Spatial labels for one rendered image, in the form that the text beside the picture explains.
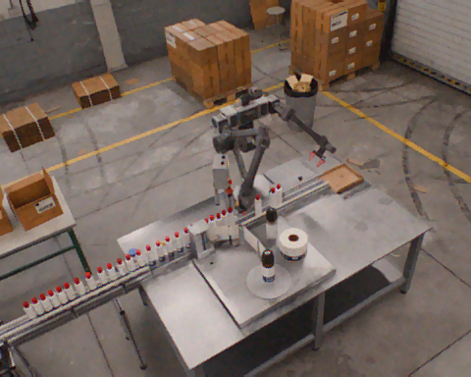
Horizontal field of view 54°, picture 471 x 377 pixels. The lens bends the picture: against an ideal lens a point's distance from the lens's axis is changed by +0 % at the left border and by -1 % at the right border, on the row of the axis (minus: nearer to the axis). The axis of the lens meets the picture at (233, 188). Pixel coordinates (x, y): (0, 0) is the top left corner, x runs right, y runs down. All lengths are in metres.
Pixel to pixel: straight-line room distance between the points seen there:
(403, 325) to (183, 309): 1.93
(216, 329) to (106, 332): 1.45
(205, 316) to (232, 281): 0.31
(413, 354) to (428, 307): 0.50
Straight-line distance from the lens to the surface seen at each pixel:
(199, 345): 3.08
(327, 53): 6.90
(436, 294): 4.50
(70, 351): 4.33
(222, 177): 3.27
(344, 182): 4.11
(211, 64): 6.64
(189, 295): 3.31
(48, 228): 4.23
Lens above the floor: 3.44
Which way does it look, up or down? 40 degrees down
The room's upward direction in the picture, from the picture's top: 6 degrees counter-clockwise
